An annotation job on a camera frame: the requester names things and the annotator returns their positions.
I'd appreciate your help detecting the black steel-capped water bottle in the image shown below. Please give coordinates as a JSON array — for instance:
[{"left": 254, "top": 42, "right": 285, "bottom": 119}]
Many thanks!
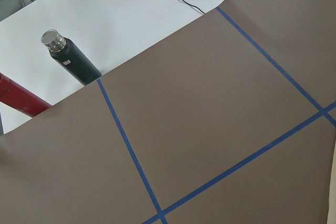
[{"left": 41, "top": 29, "right": 102, "bottom": 86}]

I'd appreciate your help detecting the red water bottle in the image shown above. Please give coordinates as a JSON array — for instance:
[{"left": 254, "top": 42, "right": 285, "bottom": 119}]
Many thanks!
[{"left": 1, "top": 73, "right": 51, "bottom": 118}]

